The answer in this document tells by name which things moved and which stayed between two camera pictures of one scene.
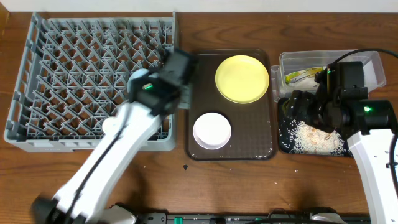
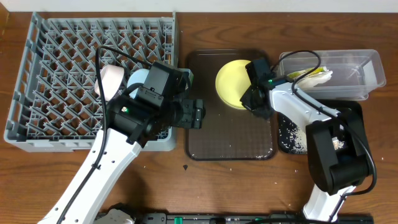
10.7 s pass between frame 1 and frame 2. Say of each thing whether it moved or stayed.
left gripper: moved
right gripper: moved
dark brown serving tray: stayed
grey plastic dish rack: stayed
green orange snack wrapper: stayed
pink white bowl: moved
